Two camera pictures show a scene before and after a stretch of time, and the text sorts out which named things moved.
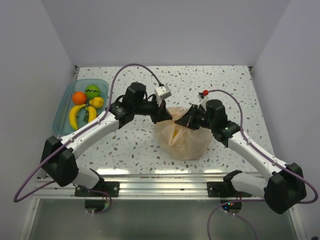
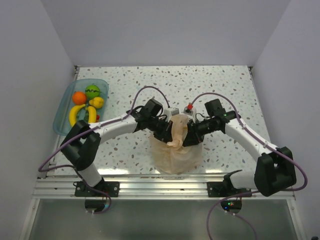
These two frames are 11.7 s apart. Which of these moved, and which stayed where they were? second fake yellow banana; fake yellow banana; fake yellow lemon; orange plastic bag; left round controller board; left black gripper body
Moved: orange plastic bag; left black gripper body
Stayed: fake yellow lemon; left round controller board; fake yellow banana; second fake yellow banana
